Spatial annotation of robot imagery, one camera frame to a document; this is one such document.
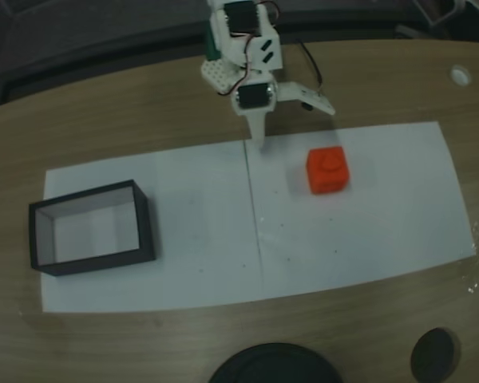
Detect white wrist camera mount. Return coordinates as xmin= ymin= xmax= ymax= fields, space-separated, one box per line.
xmin=277 ymin=81 xmax=337 ymax=117

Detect white paper sheet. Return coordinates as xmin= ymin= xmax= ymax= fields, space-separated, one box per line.
xmin=244 ymin=121 xmax=478 ymax=291
xmin=42 ymin=139 xmax=265 ymax=314

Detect dark brown open box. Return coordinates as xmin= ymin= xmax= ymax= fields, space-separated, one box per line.
xmin=28 ymin=179 xmax=159 ymax=278

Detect white round table cap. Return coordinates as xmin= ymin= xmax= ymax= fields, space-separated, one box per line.
xmin=449 ymin=65 xmax=473 ymax=86

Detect orange cube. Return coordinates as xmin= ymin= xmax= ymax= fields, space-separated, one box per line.
xmin=306 ymin=145 xmax=353 ymax=195

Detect black camera cable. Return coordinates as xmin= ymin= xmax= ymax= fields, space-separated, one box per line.
xmin=298 ymin=39 xmax=325 ymax=97

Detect red white servo wire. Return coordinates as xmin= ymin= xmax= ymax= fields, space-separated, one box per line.
xmin=228 ymin=30 xmax=260 ymax=93

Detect black round stand base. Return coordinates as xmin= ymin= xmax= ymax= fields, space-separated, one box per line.
xmin=209 ymin=342 xmax=343 ymax=383

